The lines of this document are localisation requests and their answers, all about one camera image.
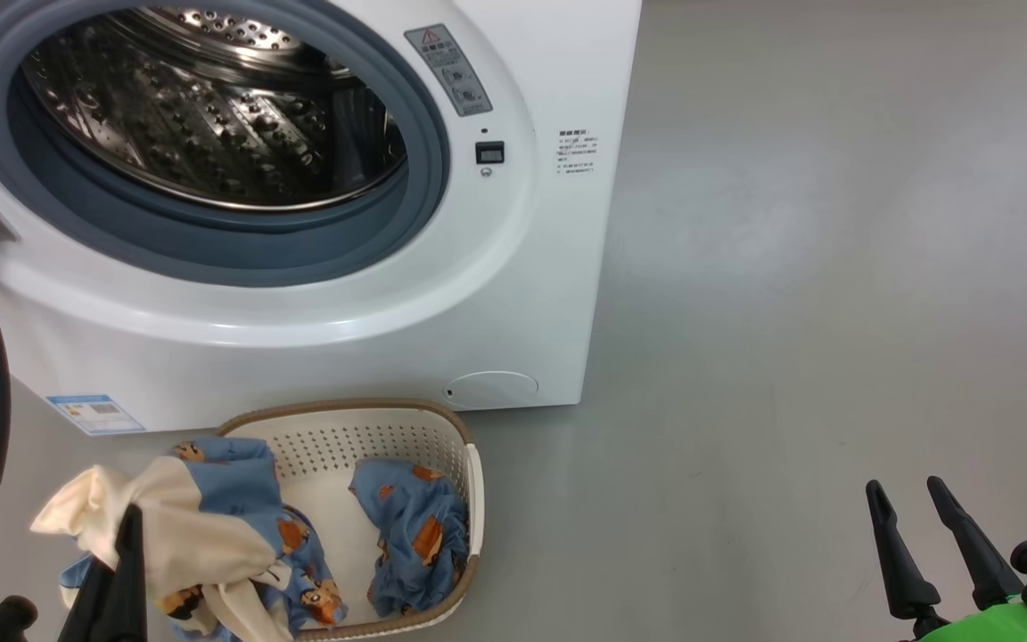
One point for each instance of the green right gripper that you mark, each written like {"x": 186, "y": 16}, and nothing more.
{"x": 995, "y": 629}

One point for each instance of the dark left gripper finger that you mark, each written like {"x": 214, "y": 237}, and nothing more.
{"x": 130, "y": 588}
{"x": 81, "y": 615}

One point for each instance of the cream and blue garment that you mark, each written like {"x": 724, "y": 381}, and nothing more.
{"x": 201, "y": 535}

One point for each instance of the blue orange-print garment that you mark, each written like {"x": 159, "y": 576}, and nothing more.
{"x": 411, "y": 535}

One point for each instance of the cream perforated laundry basket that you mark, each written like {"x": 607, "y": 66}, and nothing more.
{"x": 371, "y": 437}

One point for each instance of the white front-load washing machine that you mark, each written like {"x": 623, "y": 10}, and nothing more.
{"x": 522, "y": 267}

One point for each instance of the blue energy label sticker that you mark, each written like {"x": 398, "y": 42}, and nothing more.
{"x": 94, "y": 415}

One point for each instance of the round white filter cover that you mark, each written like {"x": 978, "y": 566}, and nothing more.
{"x": 491, "y": 390}

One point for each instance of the grey warning sticker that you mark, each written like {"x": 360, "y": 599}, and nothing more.
{"x": 448, "y": 71}

